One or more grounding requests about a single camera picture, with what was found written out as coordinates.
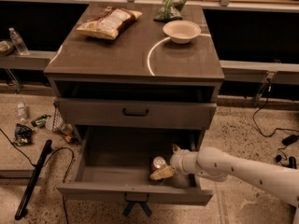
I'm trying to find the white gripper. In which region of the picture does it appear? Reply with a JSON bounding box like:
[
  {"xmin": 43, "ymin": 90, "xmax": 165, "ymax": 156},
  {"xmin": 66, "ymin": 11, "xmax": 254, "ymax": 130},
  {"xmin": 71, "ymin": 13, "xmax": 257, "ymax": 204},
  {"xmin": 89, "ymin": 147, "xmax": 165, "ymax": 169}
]
[{"xmin": 149, "ymin": 144, "xmax": 198, "ymax": 180}]

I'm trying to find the red coke can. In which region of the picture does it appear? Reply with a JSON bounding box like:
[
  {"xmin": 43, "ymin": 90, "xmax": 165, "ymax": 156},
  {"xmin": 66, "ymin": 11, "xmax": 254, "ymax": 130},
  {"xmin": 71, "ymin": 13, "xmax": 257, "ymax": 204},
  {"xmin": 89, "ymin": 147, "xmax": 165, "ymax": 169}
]
[{"xmin": 150, "ymin": 156, "xmax": 166, "ymax": 173}]

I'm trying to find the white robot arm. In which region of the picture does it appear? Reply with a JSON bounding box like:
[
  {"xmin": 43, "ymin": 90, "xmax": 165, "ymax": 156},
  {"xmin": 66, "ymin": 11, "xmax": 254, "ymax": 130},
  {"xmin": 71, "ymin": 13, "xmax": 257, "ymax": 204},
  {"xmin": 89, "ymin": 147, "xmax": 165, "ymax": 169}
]
[{"xmin": 149, "ymin": 145, "xmax": 299, "ymax": 224}]

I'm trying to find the open grey lower drawer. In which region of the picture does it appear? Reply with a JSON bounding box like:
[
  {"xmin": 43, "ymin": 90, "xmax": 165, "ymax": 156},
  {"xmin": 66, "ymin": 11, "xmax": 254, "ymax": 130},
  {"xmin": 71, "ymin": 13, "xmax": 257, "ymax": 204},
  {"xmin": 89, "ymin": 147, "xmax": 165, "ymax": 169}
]
[{"xmin": 58, "ymin": 126, "xmax": 213, "ymax": 205}]

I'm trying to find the grey drawer cabinet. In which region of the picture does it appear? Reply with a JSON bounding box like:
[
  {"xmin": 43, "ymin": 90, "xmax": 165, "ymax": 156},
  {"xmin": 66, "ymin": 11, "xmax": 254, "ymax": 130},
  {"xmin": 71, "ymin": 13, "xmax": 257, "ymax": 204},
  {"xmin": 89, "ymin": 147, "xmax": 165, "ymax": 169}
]
[{"xmin": 45, "ymin": 3, "xmax": 224, "ymax": 147}]

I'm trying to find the closed grey upper drawer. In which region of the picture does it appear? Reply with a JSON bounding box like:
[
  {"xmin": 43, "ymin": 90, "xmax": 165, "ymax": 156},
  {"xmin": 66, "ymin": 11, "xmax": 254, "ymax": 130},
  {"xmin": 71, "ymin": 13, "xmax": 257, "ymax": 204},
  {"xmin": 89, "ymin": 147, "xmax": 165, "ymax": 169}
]
[{"xmin": 55, "ymin": 98, "xmax": 217, "ymax": 130}]

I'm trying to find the green can on floor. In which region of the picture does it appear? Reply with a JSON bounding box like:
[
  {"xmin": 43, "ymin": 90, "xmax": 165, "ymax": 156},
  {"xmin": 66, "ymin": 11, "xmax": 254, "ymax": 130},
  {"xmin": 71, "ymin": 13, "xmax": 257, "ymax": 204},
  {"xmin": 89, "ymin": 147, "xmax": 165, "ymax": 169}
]
[{"xmin": 31, "ymin": 115, "xmax": 50, "ymax": 128}]

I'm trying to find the black power adapter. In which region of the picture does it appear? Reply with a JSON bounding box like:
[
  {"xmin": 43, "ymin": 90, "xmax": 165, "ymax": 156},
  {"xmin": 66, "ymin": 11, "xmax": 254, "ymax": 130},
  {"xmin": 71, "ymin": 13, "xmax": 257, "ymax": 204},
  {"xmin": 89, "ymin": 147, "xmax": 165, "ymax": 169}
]
[{"xmin": 282, "ymin": 134, "xmax": 299, "ymax": 147}]

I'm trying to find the black bar on floor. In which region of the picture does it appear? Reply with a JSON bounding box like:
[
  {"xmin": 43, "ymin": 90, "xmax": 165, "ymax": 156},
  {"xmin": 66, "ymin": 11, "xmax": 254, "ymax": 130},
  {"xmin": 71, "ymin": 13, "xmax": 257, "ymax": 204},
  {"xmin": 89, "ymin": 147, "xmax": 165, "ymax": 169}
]
[{"xmin": 15, "ymin": 140, "xmax": 52, "ymax": 220}]

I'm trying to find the white bowl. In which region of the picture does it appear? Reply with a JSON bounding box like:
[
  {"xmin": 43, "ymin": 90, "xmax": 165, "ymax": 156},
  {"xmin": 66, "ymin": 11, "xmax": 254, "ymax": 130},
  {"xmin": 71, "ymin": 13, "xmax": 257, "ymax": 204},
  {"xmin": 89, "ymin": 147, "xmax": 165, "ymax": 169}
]
[{"xmin": 163, "ymin": 21, "xmax": 201, "ymax": 44}]

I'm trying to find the brown chip bag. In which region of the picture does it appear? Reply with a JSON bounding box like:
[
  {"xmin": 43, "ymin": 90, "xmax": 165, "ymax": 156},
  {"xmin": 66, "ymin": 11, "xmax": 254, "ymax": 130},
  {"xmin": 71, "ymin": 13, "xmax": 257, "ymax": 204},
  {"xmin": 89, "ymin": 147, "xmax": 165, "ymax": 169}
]
[{"xmin": 76, "ymin": 7, "xmax": 142, "ymax": 40}]

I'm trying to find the dark crumpled snack bag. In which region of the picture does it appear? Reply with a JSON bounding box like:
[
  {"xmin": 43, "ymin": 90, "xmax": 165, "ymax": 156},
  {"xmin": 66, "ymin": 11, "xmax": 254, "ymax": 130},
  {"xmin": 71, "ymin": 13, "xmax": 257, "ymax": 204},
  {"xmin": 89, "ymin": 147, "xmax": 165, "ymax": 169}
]
[{"xmin": 14, "ymin": 123, "xmax": 33, "ymax": 146}]

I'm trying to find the green snack bag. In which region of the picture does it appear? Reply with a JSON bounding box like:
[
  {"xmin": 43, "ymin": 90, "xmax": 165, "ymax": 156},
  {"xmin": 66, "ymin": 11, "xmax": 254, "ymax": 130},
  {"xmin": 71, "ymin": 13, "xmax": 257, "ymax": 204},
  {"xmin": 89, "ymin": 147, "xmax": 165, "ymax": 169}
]
[{"xmin": 154, "ymin": 0, "xmax": 187, "ymax": 22}]

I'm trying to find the small bottle on floor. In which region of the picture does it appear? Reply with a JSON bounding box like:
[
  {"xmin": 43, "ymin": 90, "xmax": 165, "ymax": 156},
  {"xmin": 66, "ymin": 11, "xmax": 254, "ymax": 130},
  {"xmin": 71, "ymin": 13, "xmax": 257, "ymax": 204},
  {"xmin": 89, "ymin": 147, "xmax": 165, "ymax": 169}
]
[{"xmin": 17, "ymin": 102, "xmax": 27, "ymax": 121}]

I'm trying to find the clear plastic water bottle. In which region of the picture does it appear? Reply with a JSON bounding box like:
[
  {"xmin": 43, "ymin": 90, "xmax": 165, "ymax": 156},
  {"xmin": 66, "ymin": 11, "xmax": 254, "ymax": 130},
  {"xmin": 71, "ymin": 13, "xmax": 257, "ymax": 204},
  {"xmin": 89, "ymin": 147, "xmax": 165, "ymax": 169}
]
[{"xmin": 9, "ymin": 28, "xmax": 29, "ymax": 55}]

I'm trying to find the dish on left shelf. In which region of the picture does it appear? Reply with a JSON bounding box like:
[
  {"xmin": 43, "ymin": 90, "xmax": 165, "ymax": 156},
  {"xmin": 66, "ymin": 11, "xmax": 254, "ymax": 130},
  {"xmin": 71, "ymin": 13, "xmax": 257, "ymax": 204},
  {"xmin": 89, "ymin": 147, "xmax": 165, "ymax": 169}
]
[{"xmin": 0, "ymin": 40, "xmax": 14, "ymax": 56}]

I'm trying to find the black cable right floor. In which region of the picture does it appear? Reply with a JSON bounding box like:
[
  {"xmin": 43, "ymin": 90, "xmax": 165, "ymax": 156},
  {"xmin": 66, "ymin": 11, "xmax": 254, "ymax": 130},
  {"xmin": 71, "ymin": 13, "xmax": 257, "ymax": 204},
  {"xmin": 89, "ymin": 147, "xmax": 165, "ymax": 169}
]
[{"xmin": 251, "ymin": 77, "xmax": 299, "ymax": 170}]

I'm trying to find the black cable floor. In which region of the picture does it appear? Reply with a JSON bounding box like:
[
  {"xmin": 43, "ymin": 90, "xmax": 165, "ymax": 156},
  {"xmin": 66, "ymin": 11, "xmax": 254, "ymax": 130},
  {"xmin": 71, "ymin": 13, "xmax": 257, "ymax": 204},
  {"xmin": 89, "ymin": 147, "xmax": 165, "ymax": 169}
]
[
  {"xmin": 0, "ymin": 128, "xmax": 76, "ymax": 224},
  {"xmin": 251, "ymin": 77, "xmax": 299, "ymax": 170}
]

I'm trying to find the black cable left floor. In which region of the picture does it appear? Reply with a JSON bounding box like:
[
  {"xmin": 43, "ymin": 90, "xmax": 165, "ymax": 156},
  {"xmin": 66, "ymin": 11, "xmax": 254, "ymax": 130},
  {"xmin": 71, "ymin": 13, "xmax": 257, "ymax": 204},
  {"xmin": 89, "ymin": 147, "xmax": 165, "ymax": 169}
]
[{"xmin": 0, "ymin": 128, "xmax": 76, "ymax": 224}]

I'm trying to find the wire mesh basket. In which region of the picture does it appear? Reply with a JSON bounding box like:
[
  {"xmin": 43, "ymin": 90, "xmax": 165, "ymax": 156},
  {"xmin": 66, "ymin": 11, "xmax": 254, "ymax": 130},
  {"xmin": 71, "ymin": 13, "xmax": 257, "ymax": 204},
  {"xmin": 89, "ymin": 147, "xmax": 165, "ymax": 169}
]
[{"xmin": 52, "ymin": 108, "xmax": 64, "ymax": 132}]

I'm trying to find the black post right edge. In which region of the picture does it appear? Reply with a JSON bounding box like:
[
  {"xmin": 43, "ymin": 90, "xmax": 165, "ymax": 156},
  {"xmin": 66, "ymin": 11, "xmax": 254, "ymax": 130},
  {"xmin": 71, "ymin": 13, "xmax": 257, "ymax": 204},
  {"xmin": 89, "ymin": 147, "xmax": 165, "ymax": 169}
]
[{"xmin": 288, "ymin": 156, "xmax": 297, "ymax": 169}]

